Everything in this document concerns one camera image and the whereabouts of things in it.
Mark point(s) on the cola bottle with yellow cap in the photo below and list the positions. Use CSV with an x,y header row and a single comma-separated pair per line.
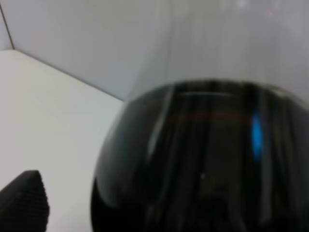
x,y
214,135

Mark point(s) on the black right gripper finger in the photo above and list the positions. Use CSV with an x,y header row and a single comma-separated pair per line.
x,y
24,204

